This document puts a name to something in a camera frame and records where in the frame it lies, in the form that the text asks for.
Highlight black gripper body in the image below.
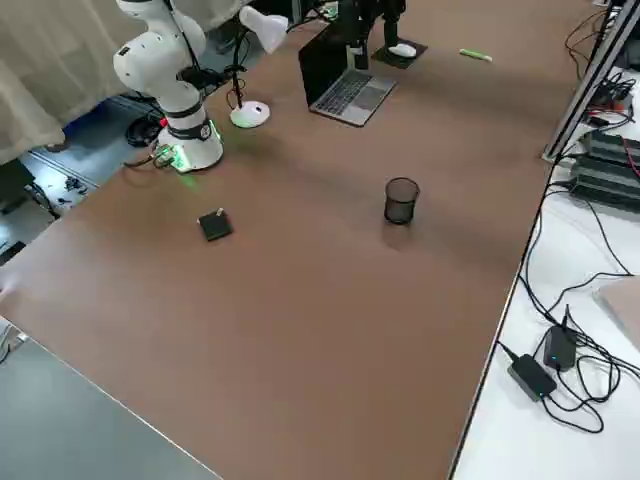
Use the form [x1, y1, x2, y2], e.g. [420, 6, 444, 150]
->
[341, 0, 406, 25]

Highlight black mesh pen holder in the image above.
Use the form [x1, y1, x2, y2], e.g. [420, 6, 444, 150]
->
[383, 176, 421, 226]

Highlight black mouse mat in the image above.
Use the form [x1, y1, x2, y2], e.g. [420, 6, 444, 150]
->
[370, 41, 430, 71]

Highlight grey laptop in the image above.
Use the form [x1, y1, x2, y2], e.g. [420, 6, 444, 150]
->
[298, 22, 400, 127]

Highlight white desk lamp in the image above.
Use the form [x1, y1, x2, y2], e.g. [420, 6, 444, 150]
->
[223, 5, 290, 130]

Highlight small black square box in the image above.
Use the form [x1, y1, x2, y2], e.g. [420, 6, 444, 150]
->
[197, 207, 235, 245]

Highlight black power supply box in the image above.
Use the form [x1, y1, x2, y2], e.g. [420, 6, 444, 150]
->
[582, 130, 640, 167]
[569, 154, 640, 216]

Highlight beige curtain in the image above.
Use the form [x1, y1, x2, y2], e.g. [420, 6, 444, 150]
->
[0, 0, 251, 166]

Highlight black power adapter blue light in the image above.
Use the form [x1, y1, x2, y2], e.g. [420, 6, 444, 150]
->
[543, 324, 581, 372]

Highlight grey flat slab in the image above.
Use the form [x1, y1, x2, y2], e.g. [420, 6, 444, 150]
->
[592, 277, 640, 351]

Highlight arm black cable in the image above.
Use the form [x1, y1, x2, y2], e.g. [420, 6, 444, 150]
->
[162, 0, 249, 94]

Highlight aluminium camera post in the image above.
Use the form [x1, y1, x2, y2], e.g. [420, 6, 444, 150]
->
[542, 0, 640, 162]

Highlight cable hub with plugs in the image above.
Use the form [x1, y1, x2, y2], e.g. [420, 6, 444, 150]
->
[589, 69, 637, 126]

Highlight black cable coil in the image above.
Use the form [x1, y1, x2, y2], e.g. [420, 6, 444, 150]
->
[124, 117, 164, 149]

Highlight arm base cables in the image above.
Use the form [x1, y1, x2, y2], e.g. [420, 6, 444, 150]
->
[123, 149, 169, 170]

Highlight black cable on white table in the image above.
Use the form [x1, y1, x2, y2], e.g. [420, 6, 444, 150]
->
[539, 344, 640, 436]

